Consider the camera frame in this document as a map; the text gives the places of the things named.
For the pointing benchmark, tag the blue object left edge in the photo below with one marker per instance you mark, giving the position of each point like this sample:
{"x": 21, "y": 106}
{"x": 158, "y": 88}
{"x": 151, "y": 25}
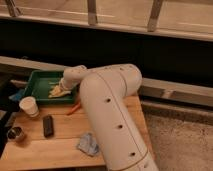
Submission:
{"x": 17, "y": 96}

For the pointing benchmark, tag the white paper cup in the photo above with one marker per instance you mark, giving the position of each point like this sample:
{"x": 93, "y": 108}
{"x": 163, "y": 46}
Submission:
{"x": 29, "y": 106}

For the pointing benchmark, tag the crumpled grey blue cloth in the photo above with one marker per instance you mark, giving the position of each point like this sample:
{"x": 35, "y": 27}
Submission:
{"x": 88, "y": 145}

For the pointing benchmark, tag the black remote control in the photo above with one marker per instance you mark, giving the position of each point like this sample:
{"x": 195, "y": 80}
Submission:
{"x": 48, "y": 128}

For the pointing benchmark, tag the green plastic tray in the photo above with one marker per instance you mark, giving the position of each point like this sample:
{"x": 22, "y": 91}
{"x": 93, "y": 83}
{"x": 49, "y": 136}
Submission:
{"x": 41, "y": 82}

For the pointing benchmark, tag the yellow banana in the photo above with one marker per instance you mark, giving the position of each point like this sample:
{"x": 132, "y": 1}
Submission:
{"x": 57, "y": 92}

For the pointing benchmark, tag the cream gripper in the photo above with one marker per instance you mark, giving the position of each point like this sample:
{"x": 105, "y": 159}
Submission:
{"x": 65, "y": 85}

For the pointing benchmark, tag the metal can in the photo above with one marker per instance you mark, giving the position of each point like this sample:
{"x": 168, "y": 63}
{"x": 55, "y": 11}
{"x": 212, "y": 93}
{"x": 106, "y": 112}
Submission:
{"x": 16, "y": 134}

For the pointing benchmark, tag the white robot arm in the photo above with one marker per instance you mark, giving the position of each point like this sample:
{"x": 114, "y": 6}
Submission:
{"x": 102, "y": 90}

